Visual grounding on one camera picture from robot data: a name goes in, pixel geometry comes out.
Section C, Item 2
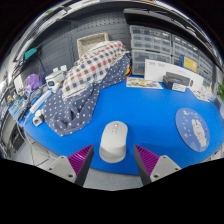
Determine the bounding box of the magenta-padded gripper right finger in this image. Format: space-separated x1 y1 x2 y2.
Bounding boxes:
133 144 183 186

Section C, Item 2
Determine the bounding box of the navy polka dot cloth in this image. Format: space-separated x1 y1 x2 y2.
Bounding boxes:
42 53 133 137

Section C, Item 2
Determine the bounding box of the white wicker basket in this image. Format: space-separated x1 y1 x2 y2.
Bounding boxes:
76 32 110 61

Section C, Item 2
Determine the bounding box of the white computer mouse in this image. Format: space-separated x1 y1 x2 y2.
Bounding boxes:
98 120 129 164

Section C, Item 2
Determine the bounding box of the small white charger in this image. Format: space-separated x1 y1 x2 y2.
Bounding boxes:
32 109 45 127

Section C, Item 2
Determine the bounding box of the round blue bunny mouse pad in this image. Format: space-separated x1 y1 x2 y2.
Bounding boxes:
175 107 211 153

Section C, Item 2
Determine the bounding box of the small black box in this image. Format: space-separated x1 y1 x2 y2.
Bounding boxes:
162 71 194 92

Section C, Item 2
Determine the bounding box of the white power strip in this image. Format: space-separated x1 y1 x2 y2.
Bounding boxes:
29 90 54 115

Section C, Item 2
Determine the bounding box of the long white keyboard box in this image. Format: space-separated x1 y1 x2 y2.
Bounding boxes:
143 58 204 93

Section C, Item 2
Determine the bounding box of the green potted plant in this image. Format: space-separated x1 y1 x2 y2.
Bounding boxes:
216 81 224 119

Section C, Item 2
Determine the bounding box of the yellow flat box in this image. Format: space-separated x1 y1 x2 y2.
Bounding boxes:
179 54 198 73

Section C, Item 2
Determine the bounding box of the red blue checkered cloth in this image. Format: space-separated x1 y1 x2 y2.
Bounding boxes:
61 40 129 100

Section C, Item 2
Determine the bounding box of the purple bag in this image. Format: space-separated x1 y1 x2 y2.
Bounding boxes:
23 73 44 96

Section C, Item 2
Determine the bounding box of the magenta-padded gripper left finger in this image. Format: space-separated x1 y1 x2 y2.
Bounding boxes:
44 143 95 188

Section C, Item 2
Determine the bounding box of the colourful illustrated sheet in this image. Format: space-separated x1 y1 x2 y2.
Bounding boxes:
191 87 217 103
125 77 164 90

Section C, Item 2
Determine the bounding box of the clear plastic drawer cabinet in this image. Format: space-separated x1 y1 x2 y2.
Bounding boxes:
171 34 200 68
129 24 173 77
198 54 214 88

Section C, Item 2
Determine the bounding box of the white device with blue screen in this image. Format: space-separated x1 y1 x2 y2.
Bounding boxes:
44 68 68 91

